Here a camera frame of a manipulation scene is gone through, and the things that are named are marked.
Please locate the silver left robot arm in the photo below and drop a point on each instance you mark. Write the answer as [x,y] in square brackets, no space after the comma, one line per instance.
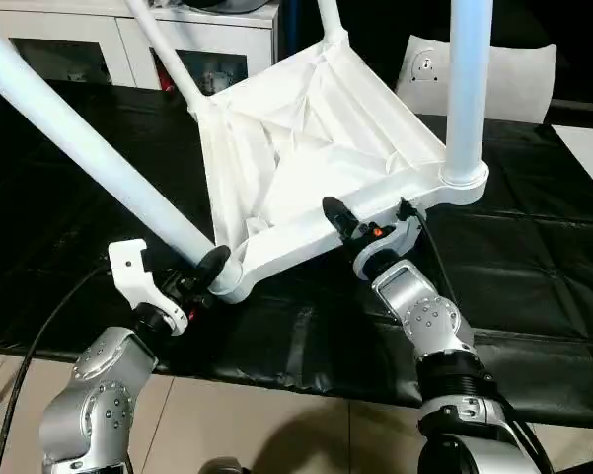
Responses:
[98,395]

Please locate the black tall cabinet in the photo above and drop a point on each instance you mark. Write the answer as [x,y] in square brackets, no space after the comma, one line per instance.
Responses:
[375,29]

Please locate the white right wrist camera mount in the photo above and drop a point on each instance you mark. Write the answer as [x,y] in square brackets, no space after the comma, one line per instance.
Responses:
[399,237]

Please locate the black work mat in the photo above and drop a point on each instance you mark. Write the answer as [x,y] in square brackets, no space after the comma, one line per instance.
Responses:
[54,222]

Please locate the white glass-door cabinet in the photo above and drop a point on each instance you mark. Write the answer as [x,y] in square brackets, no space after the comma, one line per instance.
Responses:
[128,34]

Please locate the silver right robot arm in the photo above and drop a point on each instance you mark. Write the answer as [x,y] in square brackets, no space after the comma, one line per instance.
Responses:
[424,316]

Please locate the black bar red light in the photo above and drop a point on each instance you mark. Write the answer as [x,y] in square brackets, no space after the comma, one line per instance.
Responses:
[582,107]

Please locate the white flat board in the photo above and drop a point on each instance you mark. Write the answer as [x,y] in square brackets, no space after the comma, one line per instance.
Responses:
[587,153]

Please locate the red bottle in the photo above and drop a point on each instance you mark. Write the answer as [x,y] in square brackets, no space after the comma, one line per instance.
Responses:
[166,81]

